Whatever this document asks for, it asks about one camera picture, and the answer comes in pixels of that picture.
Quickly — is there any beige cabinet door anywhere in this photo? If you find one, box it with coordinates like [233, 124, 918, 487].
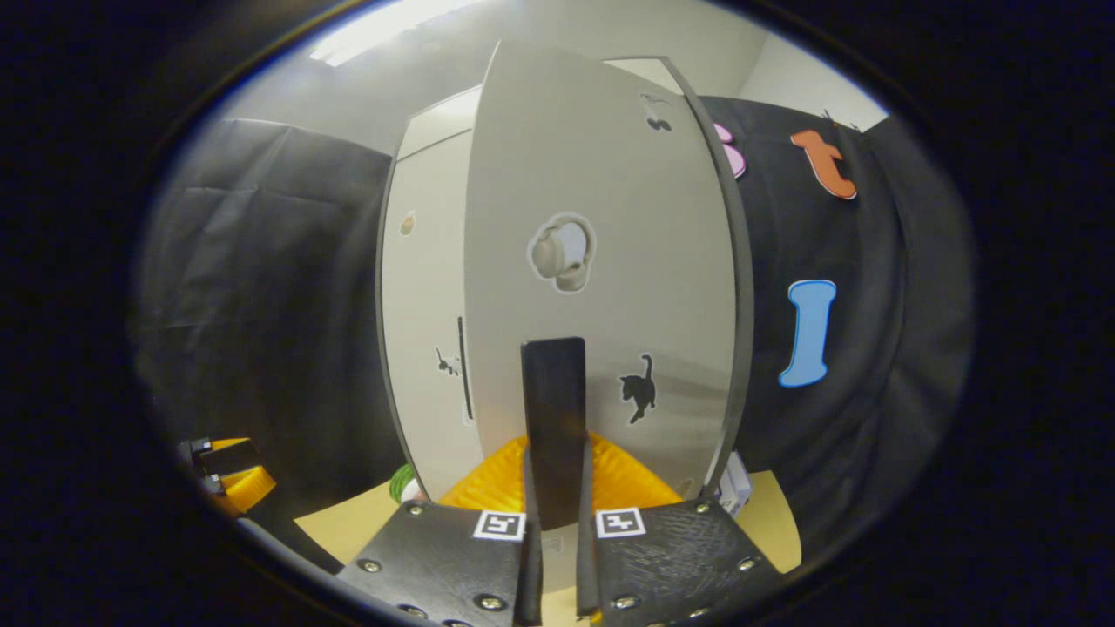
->
[381, 131, 484, 502]
[464, 39, 741, 602]

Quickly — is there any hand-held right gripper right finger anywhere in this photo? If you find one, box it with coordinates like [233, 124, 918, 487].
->
[575, 434, 785, 627]

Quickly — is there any small white box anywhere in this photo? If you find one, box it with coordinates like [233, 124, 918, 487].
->
[719, 451, 753, 516]

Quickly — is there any beige double-door shoe cabinet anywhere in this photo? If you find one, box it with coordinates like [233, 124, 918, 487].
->
[375, 39, 757, 523]

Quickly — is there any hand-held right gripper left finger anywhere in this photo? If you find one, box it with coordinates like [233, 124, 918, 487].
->
[335, 434, 545, 627]

